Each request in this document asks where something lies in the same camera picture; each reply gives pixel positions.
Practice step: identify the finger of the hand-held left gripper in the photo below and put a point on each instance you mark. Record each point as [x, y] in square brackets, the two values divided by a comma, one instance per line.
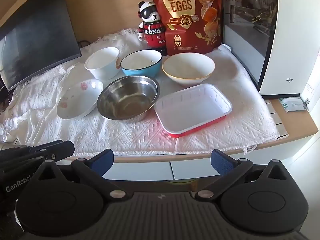
[60, 148]
[17, 160]

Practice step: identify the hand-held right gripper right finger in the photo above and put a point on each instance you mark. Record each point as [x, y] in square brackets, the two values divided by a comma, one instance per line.
[221, 163]

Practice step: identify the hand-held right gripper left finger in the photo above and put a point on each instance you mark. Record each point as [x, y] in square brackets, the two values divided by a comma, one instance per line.
[103, 162]

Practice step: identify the white floral plate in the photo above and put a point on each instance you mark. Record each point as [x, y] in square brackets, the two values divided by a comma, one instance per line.
[78, 98]

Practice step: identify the red and white rectangular tray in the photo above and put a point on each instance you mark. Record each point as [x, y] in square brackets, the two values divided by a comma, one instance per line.
[192, 107]

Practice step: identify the white paper bowl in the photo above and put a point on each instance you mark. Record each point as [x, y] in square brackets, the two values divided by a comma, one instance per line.
[102, 62]

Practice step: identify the white bowl with yellow rim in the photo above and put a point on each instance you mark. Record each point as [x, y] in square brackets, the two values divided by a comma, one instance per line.
[187, 66]

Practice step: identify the blue bowl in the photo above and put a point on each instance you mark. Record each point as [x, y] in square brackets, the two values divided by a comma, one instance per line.
[141, 62]

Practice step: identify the white textured cloth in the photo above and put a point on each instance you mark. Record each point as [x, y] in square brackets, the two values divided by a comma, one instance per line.
[125, 136]

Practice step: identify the white drawer front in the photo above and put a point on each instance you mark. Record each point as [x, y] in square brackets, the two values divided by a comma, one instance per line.
[140, 170]

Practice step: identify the small tissue packet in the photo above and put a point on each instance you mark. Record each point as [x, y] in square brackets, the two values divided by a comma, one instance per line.
[292, 104]

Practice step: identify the black computer monitor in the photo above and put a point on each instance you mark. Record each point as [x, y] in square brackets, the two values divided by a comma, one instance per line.
[35, 37]

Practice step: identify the white computer case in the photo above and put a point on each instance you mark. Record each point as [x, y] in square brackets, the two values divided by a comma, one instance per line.
[275, 55]

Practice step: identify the panda figurine in red jacket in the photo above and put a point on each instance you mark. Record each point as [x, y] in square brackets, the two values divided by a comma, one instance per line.
[153, 33]

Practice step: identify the red snack bag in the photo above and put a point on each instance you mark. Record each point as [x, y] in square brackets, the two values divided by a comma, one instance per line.
[185, 17]

